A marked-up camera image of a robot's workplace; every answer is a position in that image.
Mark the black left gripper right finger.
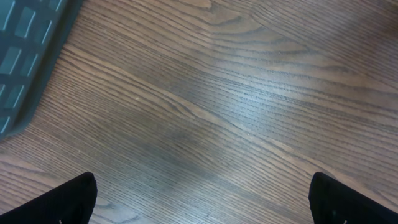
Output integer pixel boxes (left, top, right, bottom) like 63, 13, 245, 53
308, 172, 397, 224

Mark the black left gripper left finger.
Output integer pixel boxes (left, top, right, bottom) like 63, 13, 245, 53
1, 172, 98, 224

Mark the grey plastic shopping basket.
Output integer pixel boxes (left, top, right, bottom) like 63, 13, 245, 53
1, 0, 83, 139

